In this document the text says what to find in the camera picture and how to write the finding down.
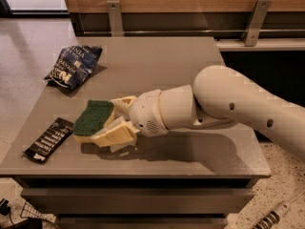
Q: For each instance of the right metal bracket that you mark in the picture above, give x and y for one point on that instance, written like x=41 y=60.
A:
x=251 y=34

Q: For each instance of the left metal bracket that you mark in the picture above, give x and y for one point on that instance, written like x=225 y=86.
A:
x=115 y=18

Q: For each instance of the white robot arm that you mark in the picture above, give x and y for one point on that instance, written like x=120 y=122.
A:
x=219 y=97

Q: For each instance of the white power strip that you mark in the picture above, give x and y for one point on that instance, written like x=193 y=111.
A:
x=277 y=213

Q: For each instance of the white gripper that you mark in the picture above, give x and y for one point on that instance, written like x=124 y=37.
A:
x=145 y=114

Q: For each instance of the blue potato chip bag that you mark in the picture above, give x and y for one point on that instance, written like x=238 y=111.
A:
x=74 y=65

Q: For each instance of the grey drawer cabinet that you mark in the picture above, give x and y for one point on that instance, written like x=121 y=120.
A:
x=183 y=180

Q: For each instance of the black rxbar chocolate wrapper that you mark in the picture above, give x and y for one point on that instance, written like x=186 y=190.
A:
x=45 y=145

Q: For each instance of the green and yellow sponge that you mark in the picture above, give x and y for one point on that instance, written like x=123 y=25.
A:
x=97 y=115

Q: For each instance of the metal bracket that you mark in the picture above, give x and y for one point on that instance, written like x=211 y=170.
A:
x=115 y=18
x=251 y=34

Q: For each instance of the black cable plug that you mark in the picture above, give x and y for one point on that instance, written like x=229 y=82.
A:
x=5 y=209

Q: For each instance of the black wire basket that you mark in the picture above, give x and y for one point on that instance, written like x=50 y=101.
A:
x=30 y=212

